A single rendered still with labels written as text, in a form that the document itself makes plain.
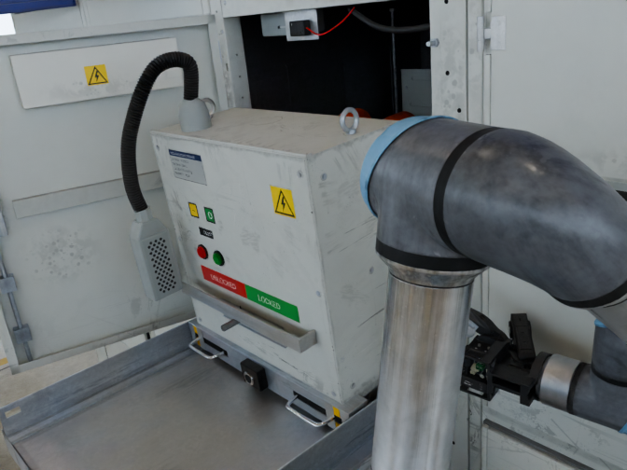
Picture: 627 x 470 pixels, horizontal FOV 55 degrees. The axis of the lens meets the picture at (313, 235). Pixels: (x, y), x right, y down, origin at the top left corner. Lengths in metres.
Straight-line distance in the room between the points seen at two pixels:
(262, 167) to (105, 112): 0.56
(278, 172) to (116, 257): 0.68
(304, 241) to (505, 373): 0.37
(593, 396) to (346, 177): 0.48
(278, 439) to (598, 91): 0.79
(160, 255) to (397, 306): 0.78
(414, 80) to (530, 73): 0.96
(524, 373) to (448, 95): 0.46
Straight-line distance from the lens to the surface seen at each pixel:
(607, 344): 0.86
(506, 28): 0.95
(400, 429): 0.65
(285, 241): 1.02
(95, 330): 1.60
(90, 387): 1.43
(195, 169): 1.19
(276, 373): 1.23
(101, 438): 1.30
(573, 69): 0.91
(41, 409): 1.41
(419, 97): 1.87
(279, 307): 1.13
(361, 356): 1.11
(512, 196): 0.47
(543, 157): 0.49
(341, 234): 0.99
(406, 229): 0.55
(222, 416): 1.27
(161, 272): 1.31
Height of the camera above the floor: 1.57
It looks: 21 degrees down
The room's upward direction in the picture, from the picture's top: 6 degrees counter-clockwise
